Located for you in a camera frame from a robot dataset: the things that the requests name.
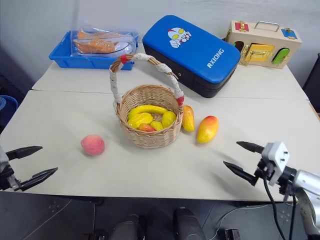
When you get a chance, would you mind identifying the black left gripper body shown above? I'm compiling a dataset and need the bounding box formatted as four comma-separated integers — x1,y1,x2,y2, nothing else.
0,163,22,193

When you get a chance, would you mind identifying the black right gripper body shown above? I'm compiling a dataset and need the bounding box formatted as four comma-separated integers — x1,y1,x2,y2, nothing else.
253,151,276,186

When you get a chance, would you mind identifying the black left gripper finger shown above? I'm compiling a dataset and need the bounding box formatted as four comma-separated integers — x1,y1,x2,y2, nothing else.
5,146,44,162
18,167,59,193

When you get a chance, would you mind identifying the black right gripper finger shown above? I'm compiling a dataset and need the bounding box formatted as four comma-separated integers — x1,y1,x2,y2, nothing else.
235,141,266,154
222,160,260,187

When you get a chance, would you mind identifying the small yellow toy fruit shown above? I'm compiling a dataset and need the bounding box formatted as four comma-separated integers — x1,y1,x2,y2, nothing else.
149,120,165,132

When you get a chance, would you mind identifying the small red orange toy fruit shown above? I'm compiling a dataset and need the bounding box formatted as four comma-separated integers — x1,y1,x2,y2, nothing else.
138,123,158,133

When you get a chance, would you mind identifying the blue bucket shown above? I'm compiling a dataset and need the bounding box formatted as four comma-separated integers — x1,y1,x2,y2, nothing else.
0,94,19,129

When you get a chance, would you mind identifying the large yellow red toy mango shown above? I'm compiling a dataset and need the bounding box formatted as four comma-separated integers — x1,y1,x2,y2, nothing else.
196,115,220,144

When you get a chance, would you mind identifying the small black floor box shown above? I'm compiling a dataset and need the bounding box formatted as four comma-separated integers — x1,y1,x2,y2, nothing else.
224,228,241,240

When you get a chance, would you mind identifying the pink toy peach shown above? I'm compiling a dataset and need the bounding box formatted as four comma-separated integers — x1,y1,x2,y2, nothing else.
80,134,106,157

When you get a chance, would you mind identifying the slim yellow orange toy mango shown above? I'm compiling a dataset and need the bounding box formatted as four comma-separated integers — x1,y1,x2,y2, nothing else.
181,105,196,133

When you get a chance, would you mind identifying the dark rounded shape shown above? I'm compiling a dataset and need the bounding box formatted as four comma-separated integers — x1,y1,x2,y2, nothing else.
112,213,149,240
172,206,209,240

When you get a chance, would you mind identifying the yellow toy lemon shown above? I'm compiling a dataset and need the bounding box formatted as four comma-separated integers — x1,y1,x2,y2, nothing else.
161,110,177,129

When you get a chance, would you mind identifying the black chair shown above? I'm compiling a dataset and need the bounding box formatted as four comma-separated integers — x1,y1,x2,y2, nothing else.
301,52,320,114

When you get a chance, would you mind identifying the blue plastic bin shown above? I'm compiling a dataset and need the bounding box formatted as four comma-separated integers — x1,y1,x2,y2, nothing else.
48,30,140,72

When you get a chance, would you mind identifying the yellow toy banana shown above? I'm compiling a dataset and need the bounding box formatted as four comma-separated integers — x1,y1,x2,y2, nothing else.
127,105,168,121

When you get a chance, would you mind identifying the wooden lock latch box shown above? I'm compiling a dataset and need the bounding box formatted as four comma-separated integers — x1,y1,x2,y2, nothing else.
223,20,303,69

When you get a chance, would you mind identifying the blue cartoon kick pad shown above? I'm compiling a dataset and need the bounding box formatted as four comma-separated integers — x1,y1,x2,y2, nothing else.
142,14,242,99

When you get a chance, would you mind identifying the yellow toy starfruit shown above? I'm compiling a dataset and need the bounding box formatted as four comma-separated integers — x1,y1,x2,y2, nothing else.
127,112,154,130

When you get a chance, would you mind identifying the orange canvas shoe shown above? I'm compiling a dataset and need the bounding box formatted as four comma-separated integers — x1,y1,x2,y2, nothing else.
72,37,131,55
76,29,134,41

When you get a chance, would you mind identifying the clear plastic bag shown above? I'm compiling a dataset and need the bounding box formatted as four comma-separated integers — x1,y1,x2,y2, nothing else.
69,25,140,58

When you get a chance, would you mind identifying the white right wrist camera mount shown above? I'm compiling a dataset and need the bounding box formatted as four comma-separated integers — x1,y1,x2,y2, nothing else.
260,141,291,186

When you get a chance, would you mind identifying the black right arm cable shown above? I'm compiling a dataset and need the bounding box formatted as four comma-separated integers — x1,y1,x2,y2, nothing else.
262,178,300,240

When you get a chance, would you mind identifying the white floor cable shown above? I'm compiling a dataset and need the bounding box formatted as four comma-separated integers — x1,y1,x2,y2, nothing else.
214,203,271,234

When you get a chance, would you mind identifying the wicker basket with wrapped handle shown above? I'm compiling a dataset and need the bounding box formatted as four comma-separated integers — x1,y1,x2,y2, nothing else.
108,52,186,150

